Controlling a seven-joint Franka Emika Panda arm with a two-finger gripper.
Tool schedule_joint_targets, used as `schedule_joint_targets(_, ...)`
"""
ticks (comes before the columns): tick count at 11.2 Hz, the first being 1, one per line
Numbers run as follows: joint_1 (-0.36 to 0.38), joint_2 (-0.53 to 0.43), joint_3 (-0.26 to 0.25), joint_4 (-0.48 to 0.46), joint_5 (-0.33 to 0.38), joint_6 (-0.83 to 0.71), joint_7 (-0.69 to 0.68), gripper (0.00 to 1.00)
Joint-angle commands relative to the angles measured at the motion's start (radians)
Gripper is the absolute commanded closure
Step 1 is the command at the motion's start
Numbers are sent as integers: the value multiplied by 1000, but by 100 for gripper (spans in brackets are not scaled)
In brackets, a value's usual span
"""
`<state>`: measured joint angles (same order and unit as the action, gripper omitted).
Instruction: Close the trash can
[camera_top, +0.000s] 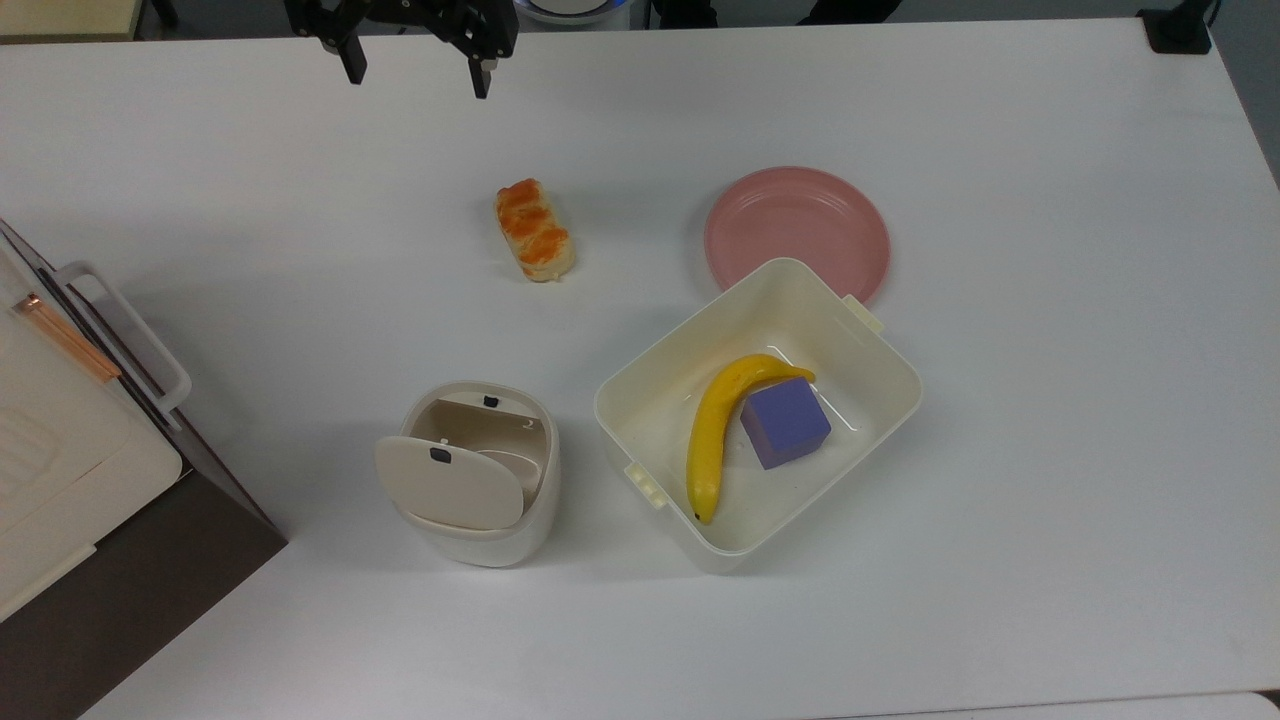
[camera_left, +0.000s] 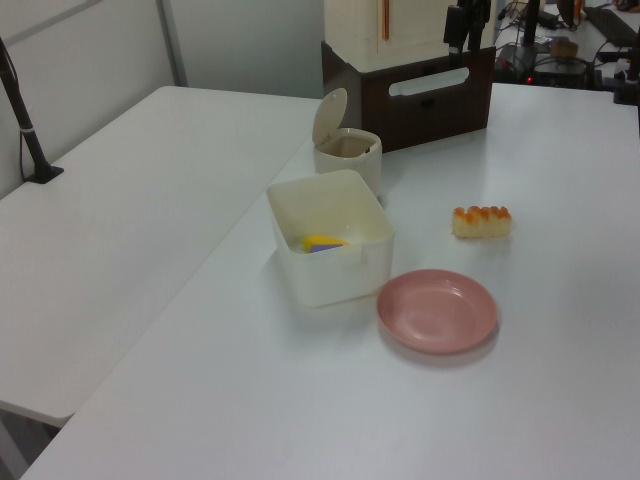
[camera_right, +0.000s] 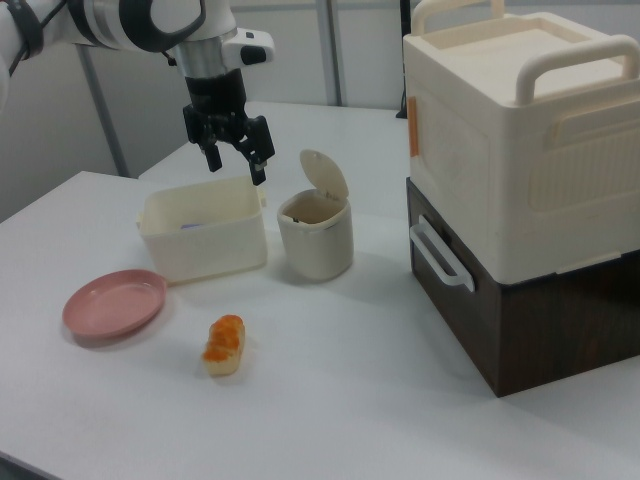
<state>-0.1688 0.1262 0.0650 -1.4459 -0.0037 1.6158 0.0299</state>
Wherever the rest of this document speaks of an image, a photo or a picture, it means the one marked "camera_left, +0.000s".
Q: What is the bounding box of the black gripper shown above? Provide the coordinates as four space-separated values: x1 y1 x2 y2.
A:
443 0 494 54

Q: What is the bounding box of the cream trash can lid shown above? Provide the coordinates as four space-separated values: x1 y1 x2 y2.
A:
312 87 349 149

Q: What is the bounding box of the cream desktop trash can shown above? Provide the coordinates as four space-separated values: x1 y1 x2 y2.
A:
312 87 384 199

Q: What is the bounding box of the black monitor stand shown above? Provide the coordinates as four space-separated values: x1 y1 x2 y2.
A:
494 0 554 84

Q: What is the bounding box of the small brown box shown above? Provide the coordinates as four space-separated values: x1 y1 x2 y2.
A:
549 38 580 58

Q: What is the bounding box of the cream toy cabinet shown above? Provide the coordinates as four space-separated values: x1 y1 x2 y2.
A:
323 0 497 71

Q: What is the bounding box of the black keyboard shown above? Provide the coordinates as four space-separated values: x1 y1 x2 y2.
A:
582 6 640 49

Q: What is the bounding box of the black table clamp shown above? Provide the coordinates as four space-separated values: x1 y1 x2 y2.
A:
611 49 640 105

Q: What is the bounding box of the toy bread with orange topping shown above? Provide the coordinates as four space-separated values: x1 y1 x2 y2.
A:
451 204 513 240

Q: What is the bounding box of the white plastic storage box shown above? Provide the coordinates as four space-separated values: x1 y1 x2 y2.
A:
265 168 396 308

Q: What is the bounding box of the yellow toy banana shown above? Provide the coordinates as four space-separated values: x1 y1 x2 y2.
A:
299 234 351 251

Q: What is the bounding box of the pink round plate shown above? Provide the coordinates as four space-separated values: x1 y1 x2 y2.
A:
376 268 499 356

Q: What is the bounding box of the white appliance with handle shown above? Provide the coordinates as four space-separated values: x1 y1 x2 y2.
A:
320 40 496 153

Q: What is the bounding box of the black camera stand pole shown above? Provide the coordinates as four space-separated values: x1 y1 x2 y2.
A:
0 37 65 185

